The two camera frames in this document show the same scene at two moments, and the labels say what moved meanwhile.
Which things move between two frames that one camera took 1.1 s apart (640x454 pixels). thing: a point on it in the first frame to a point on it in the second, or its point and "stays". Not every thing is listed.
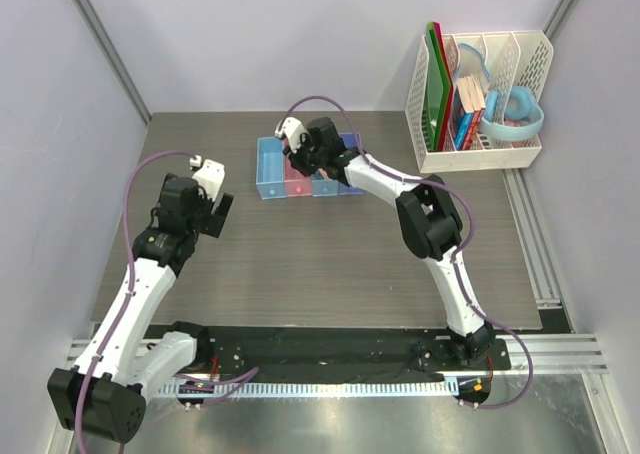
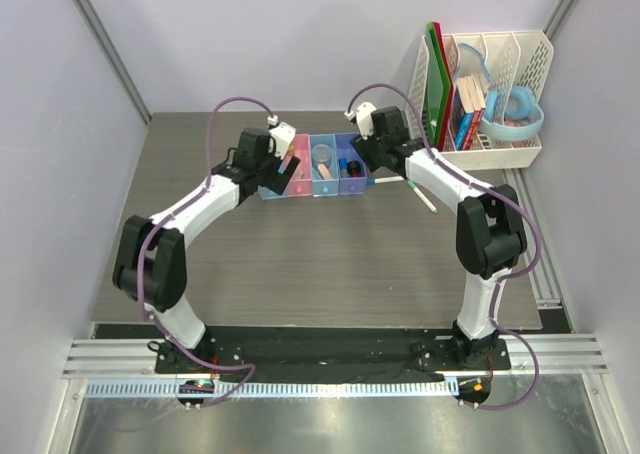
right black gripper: [295, 158] to [365, 149]
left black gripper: [212, 221] to [276, 181]
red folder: [445, 123] stays
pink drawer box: [296, 184] stays
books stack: [468, 112] stays
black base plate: [389, 353] stays
